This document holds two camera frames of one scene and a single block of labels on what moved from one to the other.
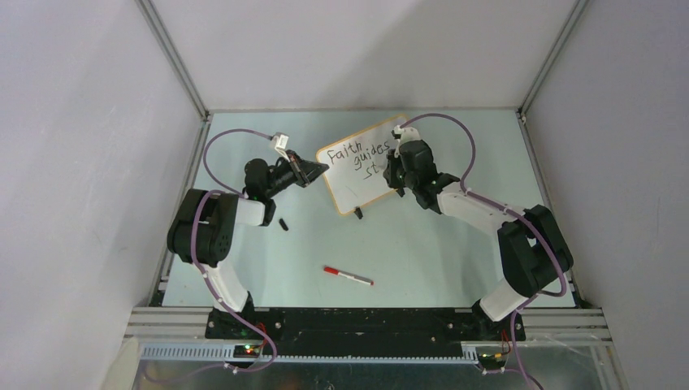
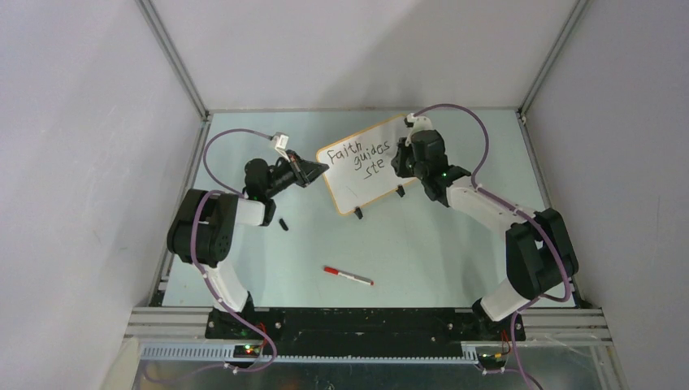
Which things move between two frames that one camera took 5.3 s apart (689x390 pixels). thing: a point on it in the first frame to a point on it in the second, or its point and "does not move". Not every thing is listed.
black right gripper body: [409, 178] to [420, 171]
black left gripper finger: [311, 168] does not move
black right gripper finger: [395, 180] to [404, 165]
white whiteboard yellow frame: [353, 168] does not move
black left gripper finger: [314, 175] does not move
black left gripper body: [289, 166] does not move
